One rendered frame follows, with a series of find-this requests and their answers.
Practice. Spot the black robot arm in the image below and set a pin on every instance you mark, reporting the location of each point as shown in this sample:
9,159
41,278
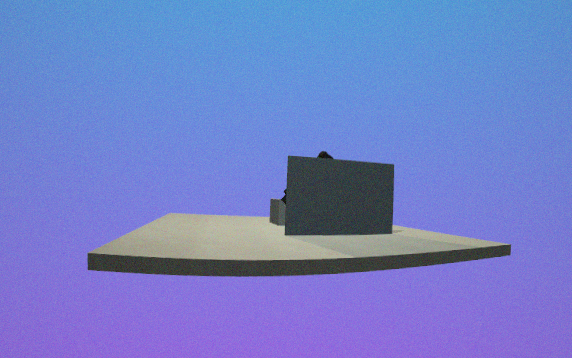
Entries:
322,154

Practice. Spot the dark grey flat panel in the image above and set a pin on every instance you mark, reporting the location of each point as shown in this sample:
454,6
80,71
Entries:
327,196

